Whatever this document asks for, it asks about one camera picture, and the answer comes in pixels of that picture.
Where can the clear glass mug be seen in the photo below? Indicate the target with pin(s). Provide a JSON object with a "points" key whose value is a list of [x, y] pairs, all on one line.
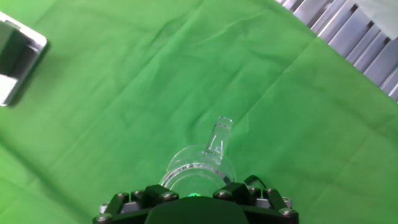
{"points": [[199, 161]]}

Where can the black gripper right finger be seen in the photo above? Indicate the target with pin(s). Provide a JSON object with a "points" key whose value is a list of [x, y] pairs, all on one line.
{"points": [[264, 205]]}

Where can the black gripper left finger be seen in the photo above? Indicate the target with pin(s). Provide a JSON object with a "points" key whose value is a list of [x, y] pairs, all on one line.
{"points": [[130, 205]]}

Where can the green cloth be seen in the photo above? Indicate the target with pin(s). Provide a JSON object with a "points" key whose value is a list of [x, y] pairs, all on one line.
{"points": [[124, 93]]}

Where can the white button box on plate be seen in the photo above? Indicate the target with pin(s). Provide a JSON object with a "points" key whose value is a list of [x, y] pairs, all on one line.
{"points": [[18, 56]]}

